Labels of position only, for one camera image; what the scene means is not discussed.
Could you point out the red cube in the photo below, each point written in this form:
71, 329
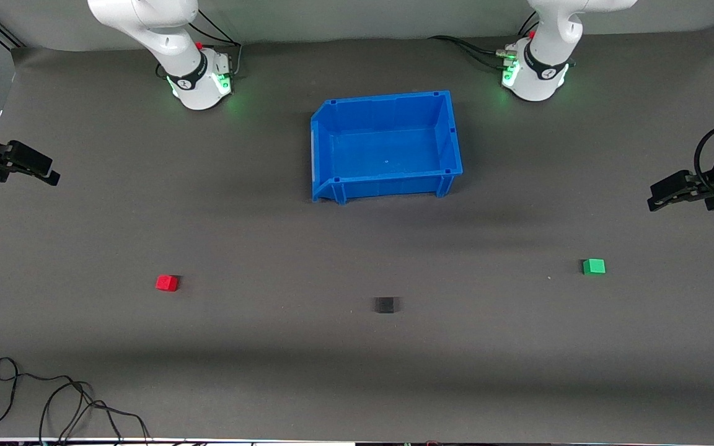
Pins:
167, 283

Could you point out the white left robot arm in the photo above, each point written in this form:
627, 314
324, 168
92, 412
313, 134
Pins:
543, 68

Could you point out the green cube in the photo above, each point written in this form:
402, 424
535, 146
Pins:
594, 266

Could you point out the dark grey table mat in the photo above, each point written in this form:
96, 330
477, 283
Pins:
208, 371

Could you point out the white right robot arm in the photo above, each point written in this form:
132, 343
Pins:
146, 25

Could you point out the blue plastic bin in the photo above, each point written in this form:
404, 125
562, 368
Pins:
388, 148

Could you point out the black cube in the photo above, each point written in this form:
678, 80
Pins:
385, 305

